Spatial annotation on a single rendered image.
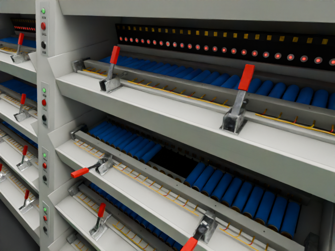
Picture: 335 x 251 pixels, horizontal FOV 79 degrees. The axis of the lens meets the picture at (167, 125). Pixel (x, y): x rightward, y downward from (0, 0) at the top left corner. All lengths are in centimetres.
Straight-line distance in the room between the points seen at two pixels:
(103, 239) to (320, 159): 51
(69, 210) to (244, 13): 65
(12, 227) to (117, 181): 80
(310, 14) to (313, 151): 16
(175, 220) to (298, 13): 35
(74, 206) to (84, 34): 49
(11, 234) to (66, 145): 63
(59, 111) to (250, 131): 48
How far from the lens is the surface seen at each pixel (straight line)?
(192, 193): 41
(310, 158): 29
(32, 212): 102
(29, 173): 91
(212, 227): 40
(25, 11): 77
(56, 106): 61
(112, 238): 62
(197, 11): 34
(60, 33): 59
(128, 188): 46
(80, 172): 47
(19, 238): 116
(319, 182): 30
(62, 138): 64
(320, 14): 30
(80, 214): 69
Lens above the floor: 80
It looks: 16 degrees down
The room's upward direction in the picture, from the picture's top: 10 degrees clockwise
